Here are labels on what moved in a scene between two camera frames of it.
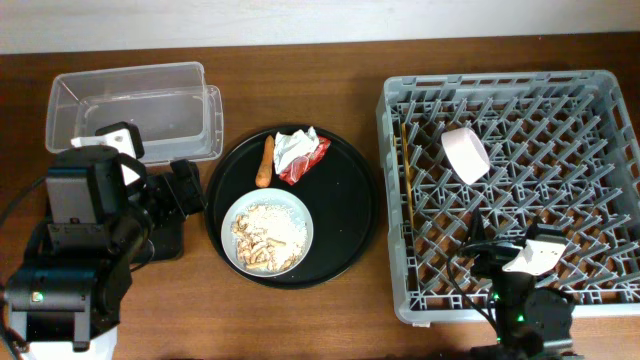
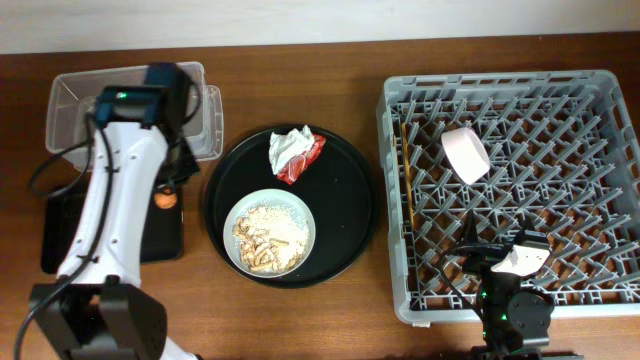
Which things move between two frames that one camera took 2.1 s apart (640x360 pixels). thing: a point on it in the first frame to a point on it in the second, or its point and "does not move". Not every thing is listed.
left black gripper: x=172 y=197 to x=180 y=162
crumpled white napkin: x=293 y=144 does not move
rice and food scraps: x=268 y=237 does not move
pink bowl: x=466 y=154 does not move
